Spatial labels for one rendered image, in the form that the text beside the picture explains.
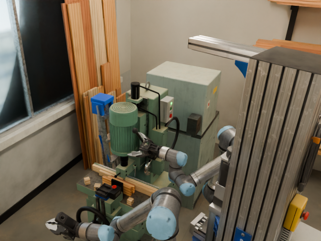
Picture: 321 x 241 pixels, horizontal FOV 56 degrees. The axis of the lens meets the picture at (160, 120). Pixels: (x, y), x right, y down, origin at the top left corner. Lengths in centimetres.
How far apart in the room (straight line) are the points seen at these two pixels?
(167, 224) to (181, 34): 323
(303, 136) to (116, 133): 112
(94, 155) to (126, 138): 188
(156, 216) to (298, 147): 57
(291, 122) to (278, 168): 19
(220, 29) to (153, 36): 94
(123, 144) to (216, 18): 247
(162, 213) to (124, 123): 78
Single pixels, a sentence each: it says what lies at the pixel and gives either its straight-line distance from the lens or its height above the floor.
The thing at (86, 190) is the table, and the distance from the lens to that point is 222.
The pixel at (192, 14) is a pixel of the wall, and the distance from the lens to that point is 406.
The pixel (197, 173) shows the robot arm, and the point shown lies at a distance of 166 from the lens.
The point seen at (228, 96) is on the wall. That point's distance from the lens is 416.
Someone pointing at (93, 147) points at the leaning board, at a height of 34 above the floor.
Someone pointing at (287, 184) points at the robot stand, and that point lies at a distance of 123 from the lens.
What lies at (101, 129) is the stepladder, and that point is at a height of 87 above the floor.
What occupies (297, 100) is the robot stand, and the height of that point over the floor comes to 193.
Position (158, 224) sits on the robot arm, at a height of 142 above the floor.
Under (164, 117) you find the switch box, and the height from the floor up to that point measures 136.
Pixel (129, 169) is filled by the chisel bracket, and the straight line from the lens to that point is 211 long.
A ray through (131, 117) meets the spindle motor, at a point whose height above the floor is 147.
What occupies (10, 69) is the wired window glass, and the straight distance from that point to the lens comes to 305.
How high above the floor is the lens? 231
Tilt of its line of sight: 28 degrees down
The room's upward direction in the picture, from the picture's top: 3 degrees clockwise
